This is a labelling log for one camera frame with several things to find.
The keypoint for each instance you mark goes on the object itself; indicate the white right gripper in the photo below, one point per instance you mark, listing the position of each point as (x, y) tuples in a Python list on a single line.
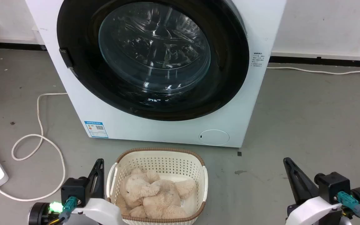
[(316, 212)]

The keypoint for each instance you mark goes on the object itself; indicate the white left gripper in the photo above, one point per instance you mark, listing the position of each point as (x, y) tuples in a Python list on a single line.
[(103, 211)]

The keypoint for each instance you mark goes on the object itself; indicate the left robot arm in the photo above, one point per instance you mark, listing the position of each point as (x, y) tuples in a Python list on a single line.
[(39, 214)]

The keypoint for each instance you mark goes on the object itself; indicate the white front-load washing machine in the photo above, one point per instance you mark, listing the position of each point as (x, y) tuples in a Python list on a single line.
[(83, 103)]

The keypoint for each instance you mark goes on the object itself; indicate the black round washer door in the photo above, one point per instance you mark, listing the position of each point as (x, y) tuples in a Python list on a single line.
[(230, 78)]

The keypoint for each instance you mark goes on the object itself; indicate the blue energy label sticker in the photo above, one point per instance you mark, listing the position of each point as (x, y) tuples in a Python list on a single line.
[(96, 129)]

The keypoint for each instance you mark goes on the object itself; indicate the beige plush teddy bear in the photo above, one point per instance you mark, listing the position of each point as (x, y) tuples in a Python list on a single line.
[(155, 195)]

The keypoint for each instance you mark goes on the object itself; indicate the cream perforated laundry basket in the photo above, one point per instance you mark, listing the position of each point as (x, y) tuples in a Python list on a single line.
[(159, 161)]

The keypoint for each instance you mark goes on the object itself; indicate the round white filter cover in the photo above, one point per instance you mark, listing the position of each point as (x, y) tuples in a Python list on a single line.
[(213, 137)]

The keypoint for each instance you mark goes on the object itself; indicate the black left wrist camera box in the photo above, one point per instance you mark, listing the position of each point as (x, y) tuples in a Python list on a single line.
[(73, 190)]

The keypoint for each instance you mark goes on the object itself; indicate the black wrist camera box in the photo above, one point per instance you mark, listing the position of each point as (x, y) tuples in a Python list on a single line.
[(331, 184), (73, 190)]

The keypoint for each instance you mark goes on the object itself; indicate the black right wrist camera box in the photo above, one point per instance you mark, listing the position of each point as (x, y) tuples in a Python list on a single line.
[(331, 184)]

